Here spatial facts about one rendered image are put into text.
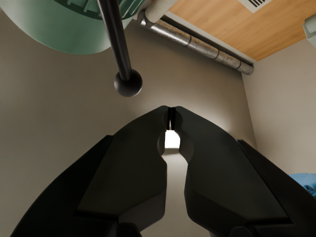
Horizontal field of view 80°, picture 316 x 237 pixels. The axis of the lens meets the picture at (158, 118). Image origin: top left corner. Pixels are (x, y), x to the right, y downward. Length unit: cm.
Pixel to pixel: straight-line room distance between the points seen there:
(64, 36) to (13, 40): 146
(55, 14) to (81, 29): 3
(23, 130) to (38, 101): 22
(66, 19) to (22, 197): 130
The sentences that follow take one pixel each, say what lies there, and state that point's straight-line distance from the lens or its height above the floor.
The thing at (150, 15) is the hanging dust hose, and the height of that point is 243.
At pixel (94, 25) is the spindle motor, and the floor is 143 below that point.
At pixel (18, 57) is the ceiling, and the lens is 168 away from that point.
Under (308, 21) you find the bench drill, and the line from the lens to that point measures 234.
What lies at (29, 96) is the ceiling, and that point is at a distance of 156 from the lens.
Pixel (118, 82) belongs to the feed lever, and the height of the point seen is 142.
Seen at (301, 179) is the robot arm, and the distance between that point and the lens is 42.
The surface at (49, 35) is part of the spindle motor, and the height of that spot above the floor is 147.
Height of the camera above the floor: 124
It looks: 50 degrees up
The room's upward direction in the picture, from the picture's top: 113 degrees counter-clockwise
